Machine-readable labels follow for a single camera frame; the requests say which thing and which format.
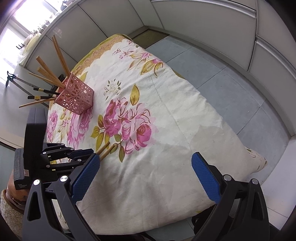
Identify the person left hand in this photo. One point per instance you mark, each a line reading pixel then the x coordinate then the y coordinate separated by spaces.
pixel 17 197

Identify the floral tablecloth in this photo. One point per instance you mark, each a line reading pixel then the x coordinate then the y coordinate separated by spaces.
pixel 155 120

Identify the brown floor mat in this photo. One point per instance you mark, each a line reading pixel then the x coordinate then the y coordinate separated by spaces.
pixel 148 38

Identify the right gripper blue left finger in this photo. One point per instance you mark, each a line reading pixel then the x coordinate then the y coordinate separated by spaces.
pixel 40 220

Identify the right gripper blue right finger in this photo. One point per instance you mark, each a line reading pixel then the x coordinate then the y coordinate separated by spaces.
pixel 240 211

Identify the pink perforated utensil holder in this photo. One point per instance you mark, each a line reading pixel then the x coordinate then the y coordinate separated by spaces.
pixel 76 97

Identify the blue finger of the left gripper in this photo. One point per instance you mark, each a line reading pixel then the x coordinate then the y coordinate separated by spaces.
pixel 55 151
pixel 68 167

